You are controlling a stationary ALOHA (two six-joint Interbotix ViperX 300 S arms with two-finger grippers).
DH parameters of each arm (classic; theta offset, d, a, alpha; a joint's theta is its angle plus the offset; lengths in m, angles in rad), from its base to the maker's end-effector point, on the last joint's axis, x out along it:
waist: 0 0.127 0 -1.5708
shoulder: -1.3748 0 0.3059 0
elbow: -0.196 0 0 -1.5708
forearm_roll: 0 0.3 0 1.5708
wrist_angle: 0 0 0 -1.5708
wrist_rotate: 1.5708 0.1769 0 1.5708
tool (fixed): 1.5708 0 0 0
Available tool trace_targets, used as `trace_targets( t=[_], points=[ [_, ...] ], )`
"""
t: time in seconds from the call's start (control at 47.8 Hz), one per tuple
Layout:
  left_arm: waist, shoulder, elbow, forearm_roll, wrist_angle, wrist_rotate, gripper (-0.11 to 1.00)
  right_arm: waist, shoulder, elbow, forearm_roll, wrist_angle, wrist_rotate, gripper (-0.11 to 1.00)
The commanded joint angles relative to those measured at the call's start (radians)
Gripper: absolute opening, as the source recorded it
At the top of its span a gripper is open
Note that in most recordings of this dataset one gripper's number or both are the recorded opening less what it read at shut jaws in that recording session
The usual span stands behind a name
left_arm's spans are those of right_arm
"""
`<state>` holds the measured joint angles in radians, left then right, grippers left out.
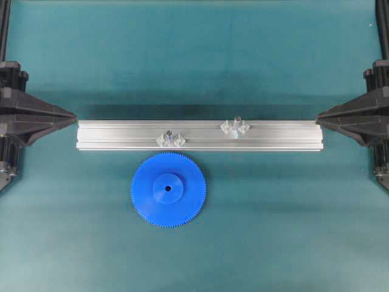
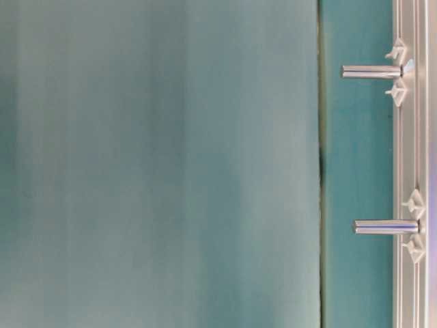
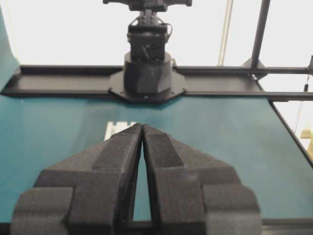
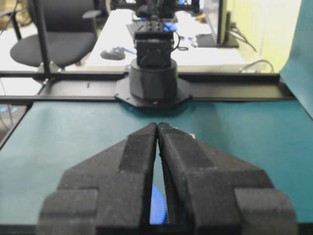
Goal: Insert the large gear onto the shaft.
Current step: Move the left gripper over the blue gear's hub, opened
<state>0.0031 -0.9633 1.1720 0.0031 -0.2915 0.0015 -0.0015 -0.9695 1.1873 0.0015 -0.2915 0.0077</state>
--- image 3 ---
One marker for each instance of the teal table mat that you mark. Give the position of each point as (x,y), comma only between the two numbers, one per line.
(245,132)

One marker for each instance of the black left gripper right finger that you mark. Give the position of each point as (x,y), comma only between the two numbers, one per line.
(193,193)

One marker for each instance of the silver aluminium extrusion rail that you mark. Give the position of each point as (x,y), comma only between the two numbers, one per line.
(116,127)

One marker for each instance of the black vertical frame post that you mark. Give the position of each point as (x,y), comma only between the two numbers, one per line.
(260,33)

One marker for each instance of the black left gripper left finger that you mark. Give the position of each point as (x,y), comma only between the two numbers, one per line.
(85,194)

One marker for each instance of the black aluminium frame rail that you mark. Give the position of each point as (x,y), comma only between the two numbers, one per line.
(106,83)

